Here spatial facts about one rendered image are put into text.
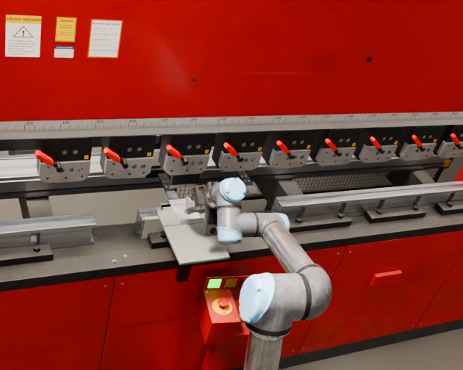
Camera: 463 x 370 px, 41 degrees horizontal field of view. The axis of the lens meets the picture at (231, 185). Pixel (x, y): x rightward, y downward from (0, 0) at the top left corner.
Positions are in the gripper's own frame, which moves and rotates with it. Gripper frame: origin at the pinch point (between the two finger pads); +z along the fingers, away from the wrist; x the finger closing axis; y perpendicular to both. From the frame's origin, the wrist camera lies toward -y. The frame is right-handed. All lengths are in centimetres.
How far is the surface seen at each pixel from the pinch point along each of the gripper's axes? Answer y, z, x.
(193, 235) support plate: -7.6, -0.1, 1.2
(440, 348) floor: -78, 72, -161
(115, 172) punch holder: 14.2, -8.0, 28.1
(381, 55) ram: 43, -41, -58
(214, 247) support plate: -12.9, -4.5, -4.1
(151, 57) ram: 41, -39, 22
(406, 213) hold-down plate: -7, 13, -104
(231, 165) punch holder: 14.3, -8.1, -12.7
